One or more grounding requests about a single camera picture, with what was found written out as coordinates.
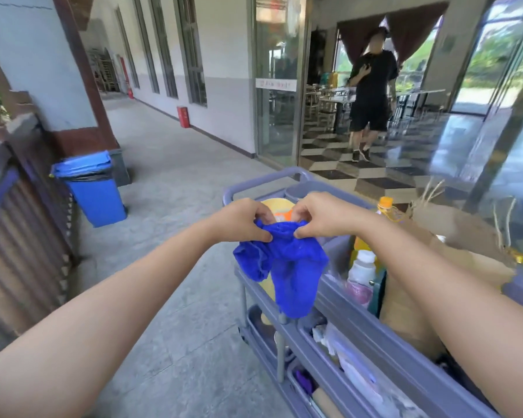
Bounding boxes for person's left hand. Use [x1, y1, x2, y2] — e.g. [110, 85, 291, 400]
[207, 197, 276, 244]

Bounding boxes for person's right hand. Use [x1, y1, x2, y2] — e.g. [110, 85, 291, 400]
[289, 191, 367, 240]

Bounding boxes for blue cleaning cloth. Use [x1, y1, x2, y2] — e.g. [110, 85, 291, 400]
[232, 218, 330, 320]

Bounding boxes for dark wooden railing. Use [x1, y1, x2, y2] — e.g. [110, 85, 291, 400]
[0, 91, 81, 344]

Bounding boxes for person's right forearm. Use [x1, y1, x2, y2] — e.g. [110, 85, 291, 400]
[357, 206, 523, 418]

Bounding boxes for person's left forearm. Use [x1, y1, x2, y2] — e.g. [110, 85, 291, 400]
[0, 221, 227, 418]

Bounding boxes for yellow plastic basin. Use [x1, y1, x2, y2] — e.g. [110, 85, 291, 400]
[256, 197, 296, 327]

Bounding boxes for orange drink bottle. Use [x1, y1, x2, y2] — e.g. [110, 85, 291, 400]
[348, 196, 397, 273]

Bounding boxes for small clear white-capped bottle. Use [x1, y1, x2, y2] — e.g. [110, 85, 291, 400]
[344, 250, 378, 308]

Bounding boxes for dark green flat box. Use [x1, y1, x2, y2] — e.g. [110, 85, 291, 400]
[371, 267, 388, 319]

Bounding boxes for glass entrance doors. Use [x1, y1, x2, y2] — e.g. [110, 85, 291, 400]
[247, 0, 523, 275]

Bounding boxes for metal dining table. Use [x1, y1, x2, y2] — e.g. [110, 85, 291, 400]
[394, 88, 446, 125]
[320, 94, 357, 135]

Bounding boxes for wooden dining chair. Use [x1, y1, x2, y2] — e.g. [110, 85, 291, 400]
[304, 84, 328, 127]

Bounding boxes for grey plastic service cart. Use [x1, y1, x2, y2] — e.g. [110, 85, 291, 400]
[222, 166, 523, 418]

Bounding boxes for brown paper bag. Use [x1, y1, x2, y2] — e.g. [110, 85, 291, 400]
[377, 178, 520, 362]

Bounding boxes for blue trash bin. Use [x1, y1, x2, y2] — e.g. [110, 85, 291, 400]
[50, 150, 128, 228]

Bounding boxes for white plastic bags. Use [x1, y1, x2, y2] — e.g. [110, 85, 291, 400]
[311, 322, 428, 418]

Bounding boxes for dark framed window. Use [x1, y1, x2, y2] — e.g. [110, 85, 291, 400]
[114, 6, 140, 90]
[174, 0, 208, 107]
[149, 0, 178, 99]
[132, 0, 160, 94]

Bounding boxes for purple cloth item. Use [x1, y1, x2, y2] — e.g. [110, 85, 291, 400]
[294, 369, 317, 397]

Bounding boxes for brown paper roll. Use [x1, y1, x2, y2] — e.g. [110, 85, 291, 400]
[311, 387, 345, 418]

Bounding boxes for stacked wooden chairs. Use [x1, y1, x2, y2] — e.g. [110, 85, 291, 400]
[89, 47, 119, 94]

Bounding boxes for dark red curtain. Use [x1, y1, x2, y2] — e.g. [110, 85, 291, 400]
[338, 2, 450, 66]

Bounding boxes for brown and white pillar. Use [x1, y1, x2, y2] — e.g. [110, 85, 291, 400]
[52, 0, 132, 188]

